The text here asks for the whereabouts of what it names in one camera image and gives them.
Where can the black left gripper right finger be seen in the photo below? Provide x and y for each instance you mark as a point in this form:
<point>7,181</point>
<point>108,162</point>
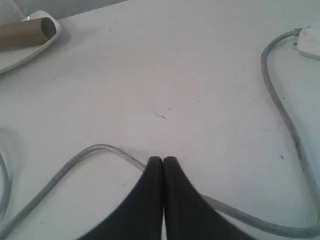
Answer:
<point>187,215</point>

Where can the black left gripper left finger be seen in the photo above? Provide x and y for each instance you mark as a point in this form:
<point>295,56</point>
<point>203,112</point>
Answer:
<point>140,214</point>

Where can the white power strip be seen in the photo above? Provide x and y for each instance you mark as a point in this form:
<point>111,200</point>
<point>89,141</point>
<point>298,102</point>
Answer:
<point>308,39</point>

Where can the white tray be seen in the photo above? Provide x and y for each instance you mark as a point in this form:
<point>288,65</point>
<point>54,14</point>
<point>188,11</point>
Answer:
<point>13,57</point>

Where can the brown cardboard tube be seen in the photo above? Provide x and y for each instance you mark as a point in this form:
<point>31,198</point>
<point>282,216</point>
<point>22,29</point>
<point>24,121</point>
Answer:
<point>27,33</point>

